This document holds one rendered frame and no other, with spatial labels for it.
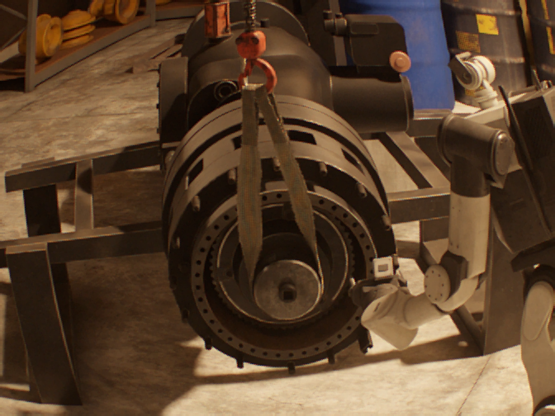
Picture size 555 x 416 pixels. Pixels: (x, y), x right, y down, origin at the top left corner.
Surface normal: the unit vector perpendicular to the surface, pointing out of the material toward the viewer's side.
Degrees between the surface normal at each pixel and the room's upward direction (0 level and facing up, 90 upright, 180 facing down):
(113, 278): 0
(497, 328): 90
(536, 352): 111
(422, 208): 90
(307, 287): 90
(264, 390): 0
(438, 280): 87
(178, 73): 34
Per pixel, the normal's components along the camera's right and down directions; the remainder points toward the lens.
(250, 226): -0.38, 0.40
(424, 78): 0.36, 0.29
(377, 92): 0.04, -0.06
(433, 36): 0.69, 0.19
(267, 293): 0.07, 0.32
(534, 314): -0.60, 0.30
